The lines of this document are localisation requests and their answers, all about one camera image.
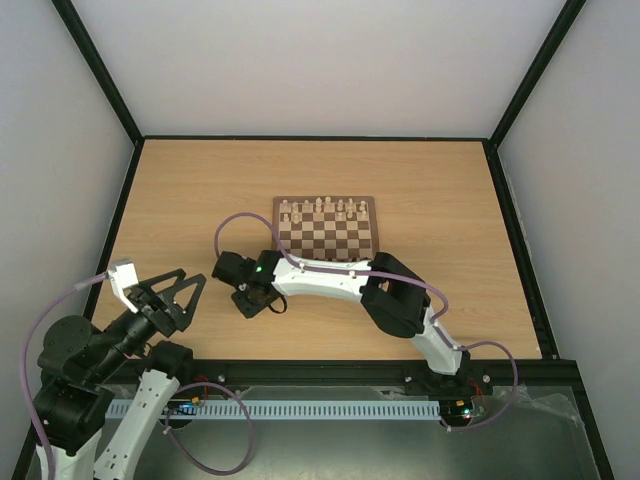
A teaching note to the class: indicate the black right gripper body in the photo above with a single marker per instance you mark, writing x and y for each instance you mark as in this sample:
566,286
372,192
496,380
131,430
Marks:
247,304

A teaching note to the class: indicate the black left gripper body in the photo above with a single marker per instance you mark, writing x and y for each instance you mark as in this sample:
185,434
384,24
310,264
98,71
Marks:
120,347

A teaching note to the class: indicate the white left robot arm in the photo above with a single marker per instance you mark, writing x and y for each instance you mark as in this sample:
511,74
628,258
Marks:
69,412

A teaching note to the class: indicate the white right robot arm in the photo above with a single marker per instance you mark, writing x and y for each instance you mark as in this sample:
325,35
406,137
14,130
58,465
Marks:
393,296

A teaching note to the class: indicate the wooden chess board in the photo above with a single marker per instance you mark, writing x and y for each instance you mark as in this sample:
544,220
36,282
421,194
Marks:
320,236

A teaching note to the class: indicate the clear plastic sheet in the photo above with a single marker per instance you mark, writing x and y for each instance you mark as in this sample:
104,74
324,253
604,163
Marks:
554,401

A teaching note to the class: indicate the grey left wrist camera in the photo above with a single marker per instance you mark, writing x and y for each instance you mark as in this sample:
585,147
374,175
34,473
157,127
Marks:
123,276

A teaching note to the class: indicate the black enclosure frame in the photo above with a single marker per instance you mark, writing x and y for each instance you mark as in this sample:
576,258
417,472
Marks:
536,369

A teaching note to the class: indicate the white slotted cable duct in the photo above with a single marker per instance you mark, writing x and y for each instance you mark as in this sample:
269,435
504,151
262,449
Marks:
313,410

